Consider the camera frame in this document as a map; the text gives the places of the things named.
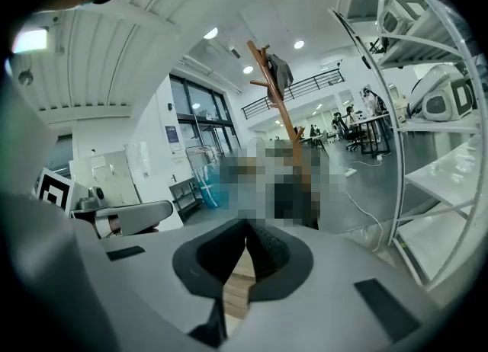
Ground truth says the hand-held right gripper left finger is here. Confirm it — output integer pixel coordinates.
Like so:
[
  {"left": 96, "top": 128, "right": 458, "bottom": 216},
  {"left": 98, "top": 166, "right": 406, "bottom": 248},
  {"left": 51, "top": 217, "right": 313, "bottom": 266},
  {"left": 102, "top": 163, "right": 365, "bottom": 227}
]
[{"left": 7, "top": 190, "right": 247, "bottom": 352}]

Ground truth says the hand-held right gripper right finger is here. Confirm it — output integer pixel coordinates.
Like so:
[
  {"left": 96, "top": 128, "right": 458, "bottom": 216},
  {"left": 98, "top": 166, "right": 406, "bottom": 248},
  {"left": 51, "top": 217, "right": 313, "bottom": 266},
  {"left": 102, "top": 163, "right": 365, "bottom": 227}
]
[{"left": 224, "top": 223, "right": 448, "bottom": 352}]

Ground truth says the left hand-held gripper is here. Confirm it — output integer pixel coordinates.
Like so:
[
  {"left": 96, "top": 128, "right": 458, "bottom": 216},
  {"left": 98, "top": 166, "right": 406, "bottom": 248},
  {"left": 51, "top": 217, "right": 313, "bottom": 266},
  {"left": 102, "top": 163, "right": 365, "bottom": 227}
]
[{"left": 36, "top": 167, "right": 175, "bottom": 238}]

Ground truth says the brown wooden coat rack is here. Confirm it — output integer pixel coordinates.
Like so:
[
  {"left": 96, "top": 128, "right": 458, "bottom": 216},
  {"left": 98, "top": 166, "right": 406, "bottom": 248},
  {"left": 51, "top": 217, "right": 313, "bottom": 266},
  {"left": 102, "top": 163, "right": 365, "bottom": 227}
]
[{"left": 246, "top": 40, "right": 317, "bottom": 194}]

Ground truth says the black low shelf rack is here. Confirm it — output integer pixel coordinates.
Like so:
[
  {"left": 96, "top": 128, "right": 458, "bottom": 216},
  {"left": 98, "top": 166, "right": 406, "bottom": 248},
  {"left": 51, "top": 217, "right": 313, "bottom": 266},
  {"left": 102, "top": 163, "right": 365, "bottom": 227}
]
[{"left": 169, "top": 177, "right": 204, "bottom": 224}]

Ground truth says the white locker cabinet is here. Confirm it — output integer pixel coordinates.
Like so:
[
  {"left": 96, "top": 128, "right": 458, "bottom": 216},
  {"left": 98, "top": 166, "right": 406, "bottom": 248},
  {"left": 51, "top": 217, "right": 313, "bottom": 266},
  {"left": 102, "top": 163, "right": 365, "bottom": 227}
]
[{"left": 69, "top": 150, "right": 143, "bottom": 209}]

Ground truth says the blue wrapped roll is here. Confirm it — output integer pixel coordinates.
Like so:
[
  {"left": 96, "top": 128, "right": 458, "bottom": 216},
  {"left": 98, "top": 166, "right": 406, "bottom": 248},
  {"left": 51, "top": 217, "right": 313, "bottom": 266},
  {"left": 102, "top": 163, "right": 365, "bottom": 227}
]
[{"left": 193, "top": 165, "right": 223, "bottom": 209}]

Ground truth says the wooden plank platform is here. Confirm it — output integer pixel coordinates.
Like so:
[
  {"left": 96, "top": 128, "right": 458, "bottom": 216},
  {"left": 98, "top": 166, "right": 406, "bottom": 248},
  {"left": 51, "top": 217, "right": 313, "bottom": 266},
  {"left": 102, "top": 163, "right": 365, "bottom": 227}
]
[{"left": 223, "top": 266, "right": 257, "bottom": 321}]

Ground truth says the black framed glass door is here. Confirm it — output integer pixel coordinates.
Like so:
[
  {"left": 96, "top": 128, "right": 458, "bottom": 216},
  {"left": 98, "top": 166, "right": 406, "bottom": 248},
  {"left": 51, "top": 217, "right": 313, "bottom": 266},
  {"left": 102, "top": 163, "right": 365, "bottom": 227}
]
[{"left": 169, "top": 74, "right": 241, "bottom": 165}]

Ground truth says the white metal shelving unit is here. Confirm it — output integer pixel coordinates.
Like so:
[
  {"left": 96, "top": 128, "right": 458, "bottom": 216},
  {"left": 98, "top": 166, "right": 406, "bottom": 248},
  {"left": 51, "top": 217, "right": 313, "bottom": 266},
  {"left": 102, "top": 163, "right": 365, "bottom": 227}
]
[{"left": 327, "top": 0, "right": 483, "bottom": 293}]

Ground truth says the white office desk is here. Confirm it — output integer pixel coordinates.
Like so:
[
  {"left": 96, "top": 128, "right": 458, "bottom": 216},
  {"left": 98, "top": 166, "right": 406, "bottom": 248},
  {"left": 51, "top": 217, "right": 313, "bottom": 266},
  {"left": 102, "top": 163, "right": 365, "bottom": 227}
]
[{"left": 349, "top": 113, "right": 393, "bottom": 158}]

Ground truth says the black metal railing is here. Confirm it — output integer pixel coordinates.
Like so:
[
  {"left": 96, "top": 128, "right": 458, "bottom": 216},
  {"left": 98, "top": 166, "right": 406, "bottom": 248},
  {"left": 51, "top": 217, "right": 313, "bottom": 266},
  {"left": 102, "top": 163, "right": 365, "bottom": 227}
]
[{"left": 239, "top": 68, "right": 346, "bottom": 121}]

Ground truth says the white device with dark window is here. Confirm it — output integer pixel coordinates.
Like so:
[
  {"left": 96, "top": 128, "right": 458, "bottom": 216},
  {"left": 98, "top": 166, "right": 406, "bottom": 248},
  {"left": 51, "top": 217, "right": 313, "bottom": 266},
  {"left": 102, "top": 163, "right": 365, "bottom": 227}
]
[
  {"left": 376, "top": 0, "right": 434, "bottom": 39},
  {"left": 406, "top": 63, "right": 477, "bottom": 121}
]

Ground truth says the blue wall poster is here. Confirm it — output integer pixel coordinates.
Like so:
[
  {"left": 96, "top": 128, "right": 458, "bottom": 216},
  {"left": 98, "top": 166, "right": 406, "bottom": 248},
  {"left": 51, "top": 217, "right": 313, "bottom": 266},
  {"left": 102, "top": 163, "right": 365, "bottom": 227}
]
[{"left": 165, "top": 125, "right": 180, "bottom": 153}]

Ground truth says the long white floor cable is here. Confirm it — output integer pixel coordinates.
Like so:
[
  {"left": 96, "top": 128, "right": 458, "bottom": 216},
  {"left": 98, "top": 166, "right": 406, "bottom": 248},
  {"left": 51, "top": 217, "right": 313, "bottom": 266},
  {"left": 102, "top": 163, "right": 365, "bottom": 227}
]
[{"left": 339, "top": 173, "right": 384, "bottom": 254}]

